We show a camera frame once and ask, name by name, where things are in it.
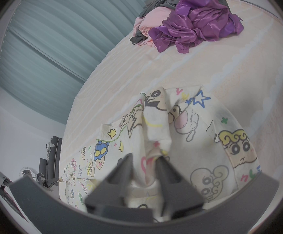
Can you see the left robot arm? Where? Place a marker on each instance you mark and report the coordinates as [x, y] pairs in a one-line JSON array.
[[0, 178]]

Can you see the blue-green curtain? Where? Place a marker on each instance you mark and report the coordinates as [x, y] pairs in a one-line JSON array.
[[78, 21], [34, 86]]

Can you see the purple satin garment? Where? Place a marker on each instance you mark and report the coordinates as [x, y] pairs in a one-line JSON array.
[[197, 25]]

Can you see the white printed pyjama top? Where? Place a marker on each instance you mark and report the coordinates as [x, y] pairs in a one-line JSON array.
[[205, 135]]

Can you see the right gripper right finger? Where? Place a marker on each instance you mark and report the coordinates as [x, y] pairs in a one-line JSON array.
[[178, 191]]

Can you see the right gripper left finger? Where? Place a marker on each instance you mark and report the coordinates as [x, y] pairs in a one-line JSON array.
[[114, 186]]

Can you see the pile of clothes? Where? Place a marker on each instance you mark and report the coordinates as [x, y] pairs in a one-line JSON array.
[[151, 23]]

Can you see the black padded sofa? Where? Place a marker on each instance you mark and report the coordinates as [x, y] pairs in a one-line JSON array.
[[53, 152]]

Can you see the bed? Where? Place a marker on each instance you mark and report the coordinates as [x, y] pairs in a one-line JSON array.
[[229, 82]]

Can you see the black garment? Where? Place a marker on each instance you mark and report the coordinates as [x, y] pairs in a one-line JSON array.
[[222, 2]]

